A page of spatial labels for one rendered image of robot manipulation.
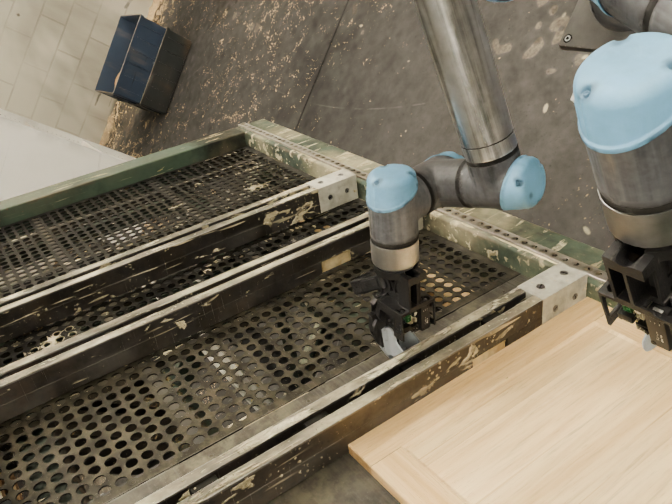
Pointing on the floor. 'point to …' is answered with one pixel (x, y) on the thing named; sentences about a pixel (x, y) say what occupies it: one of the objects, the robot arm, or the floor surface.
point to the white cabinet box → (45, 156)
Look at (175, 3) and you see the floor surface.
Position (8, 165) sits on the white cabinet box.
